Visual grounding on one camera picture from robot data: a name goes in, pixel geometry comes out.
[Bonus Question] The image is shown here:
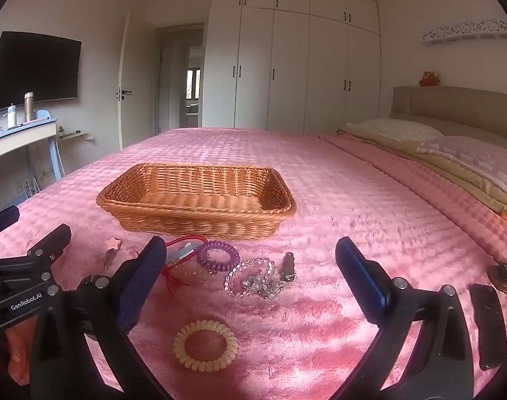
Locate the red string bracelet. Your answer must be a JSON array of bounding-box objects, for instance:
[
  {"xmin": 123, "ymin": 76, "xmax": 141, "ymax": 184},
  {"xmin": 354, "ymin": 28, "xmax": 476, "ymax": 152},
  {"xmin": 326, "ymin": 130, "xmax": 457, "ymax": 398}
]
[{"xmin": 161, "ymin": 235, "xmax": 208, "ymax": 298}]

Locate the white wardrobe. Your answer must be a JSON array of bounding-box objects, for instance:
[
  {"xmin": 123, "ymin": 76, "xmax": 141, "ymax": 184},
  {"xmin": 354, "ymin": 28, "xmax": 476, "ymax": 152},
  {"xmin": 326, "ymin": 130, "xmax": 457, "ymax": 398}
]
[{"xmin": 202, "ymin": 0, "xmax": 381, "ymax": 136}]

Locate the silver hair clip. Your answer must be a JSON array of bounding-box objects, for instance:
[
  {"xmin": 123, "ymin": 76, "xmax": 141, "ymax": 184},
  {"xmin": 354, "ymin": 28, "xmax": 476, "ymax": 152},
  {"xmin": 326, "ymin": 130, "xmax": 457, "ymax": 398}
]
[{"xmin": 168, "ymin": 245, "xmax": 198, "ymax": 264}]

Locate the pink plush blanket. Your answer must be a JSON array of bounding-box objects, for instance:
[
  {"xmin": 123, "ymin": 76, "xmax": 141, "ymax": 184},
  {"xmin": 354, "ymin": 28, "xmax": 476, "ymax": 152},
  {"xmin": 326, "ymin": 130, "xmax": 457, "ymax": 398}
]
[{"xmin": 0, "ymin": 127, "xmax": 507, "ymax": 400}]

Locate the clear crystal bead bracelet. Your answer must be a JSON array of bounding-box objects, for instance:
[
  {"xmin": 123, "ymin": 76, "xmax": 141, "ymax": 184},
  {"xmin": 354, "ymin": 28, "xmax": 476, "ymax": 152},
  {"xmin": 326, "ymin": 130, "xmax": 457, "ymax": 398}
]
[{"xmin": 224, "ymin": 258, "xmax": 276, "ymax": 296}]

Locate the black phone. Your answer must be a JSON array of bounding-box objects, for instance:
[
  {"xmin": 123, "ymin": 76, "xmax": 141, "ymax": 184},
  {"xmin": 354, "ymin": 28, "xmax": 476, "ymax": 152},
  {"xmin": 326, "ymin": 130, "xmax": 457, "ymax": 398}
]
[{"xmin": 470, "ymin": 283, "xmax": 507, "ymax": 371}]

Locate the brown wicker basket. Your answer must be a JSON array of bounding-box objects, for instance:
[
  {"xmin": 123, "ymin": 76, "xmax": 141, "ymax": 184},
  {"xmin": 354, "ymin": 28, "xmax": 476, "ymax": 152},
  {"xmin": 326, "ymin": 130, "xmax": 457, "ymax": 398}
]
[{"xmin": 96, "ymin": 162, "xmax": 298, "ymax": 241}]

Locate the white door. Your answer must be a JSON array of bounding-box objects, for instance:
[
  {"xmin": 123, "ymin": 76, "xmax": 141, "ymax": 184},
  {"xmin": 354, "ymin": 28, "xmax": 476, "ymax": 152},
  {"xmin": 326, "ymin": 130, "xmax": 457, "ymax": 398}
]
[{"xmin": 117, "ymin": 12, "xmax": 134, "ymax": 149}]

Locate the purple spiral hair tie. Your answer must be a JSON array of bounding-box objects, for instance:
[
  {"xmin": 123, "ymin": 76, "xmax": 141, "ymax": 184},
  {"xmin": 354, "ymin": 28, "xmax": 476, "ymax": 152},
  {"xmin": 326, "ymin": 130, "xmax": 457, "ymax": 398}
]
[{"xmin": 196, "ymin": 239, "xmax": 241, "ymax": 273}]

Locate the pink star hair clip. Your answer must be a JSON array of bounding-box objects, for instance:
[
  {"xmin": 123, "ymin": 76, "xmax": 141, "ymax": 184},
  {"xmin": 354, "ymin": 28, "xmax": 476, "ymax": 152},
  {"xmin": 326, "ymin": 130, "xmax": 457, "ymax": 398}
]
[{"xmin": 103, "ymin": 237, "xmax": 123, "ymax": 270}]

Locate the beige quilt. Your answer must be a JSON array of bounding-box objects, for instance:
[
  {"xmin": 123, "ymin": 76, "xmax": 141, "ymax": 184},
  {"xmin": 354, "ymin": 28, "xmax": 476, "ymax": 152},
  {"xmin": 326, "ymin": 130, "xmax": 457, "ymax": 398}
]
[{"xmin": 340, "ymin": 125, "xmax": 507, "ymax": 222}]

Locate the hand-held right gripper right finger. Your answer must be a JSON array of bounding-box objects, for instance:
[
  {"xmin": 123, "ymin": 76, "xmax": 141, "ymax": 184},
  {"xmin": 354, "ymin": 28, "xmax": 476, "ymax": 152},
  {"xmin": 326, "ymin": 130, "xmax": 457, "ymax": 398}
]
[{"xmin": 332, "ymin": 237, "xmax": 475, "ymax": 400}]

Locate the black wall television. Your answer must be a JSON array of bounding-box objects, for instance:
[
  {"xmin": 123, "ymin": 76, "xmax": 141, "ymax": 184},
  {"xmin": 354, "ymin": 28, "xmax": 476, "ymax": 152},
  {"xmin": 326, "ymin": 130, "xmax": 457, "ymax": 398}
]
[{"xmin": 0, "ymin": 31, "xmax": 82, "ymax": 114}]

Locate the beige padded headboard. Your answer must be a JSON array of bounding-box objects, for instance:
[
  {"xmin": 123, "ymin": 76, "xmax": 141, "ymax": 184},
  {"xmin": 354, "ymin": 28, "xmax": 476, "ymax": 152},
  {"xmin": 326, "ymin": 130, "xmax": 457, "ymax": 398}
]
[{"xmin": 389, "ymin": 86, "xmax": 507, "ymax": 143}]

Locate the white decorative wall shelf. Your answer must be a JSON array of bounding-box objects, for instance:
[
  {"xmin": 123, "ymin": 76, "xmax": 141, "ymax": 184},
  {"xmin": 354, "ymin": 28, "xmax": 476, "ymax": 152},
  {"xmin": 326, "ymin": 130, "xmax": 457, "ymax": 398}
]
[{"xmin": 420, "ymin": 18, "xmax": 507, "ymax": 47}]

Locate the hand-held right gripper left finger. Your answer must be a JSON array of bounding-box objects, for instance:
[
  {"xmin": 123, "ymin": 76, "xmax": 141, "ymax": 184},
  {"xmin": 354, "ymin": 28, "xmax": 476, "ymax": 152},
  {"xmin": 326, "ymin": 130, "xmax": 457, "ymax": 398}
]
[{"xmin": 30, "ymin": 237, "xmax": 171, "ymax": 400}]

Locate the small card stand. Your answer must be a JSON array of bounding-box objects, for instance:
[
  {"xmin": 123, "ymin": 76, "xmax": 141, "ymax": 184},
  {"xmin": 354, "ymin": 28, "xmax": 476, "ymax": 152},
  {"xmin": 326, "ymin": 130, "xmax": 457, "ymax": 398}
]
[{"xmin": 487, "ymin": 226, "xmax": 507, "ymax": 295}]

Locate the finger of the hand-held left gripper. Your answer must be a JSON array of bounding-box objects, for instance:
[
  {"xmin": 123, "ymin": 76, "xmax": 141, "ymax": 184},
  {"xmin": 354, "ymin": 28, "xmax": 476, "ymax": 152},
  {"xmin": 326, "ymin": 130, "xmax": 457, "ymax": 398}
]
[
  {"xmin": 28, "ymin": 224, "xmax": 73, "ymax": 267},
  {"xmin": 0, "ymin": 205, "xmax": 20, "ymax": 238}
]

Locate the white curved desk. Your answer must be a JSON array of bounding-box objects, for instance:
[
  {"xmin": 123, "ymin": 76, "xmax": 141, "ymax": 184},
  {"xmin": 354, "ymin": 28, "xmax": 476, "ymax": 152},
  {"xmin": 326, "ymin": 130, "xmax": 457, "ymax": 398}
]
[{"xmin": 0, "ymin": 117, "xmax": 66, "ymax": 181}]

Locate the cream spiral hair tie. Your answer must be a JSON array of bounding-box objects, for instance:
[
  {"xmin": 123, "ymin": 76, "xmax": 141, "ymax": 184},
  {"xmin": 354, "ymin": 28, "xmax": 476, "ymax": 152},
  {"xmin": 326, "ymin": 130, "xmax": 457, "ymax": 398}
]
[{"xmin": 173, "ymin": 319, "xmax": 239, "ymax": 371}]

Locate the white dotted pillow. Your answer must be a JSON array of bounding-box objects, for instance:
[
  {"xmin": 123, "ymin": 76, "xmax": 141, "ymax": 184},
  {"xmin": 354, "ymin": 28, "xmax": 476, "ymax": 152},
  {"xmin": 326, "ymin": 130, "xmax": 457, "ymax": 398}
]
[{"xmin": 345, "ymin": 117, "xmax": 444, "ymax": 142}]

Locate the small wooden wall shelf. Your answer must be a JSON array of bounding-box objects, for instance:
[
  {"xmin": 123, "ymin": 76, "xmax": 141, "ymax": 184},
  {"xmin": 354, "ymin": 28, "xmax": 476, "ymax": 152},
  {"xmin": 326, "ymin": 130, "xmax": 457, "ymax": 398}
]
[{"xmin": 58, "ymin": 130, "xmax": 94, "ymax": 143}]

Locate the lilac patterned pillow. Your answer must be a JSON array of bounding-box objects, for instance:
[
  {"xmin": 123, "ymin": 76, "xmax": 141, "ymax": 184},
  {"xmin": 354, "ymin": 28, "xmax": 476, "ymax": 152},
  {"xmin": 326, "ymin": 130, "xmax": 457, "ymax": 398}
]
[{"xmin": 416, "ymin": 135, "xmax": 507, "ymax": 201}]

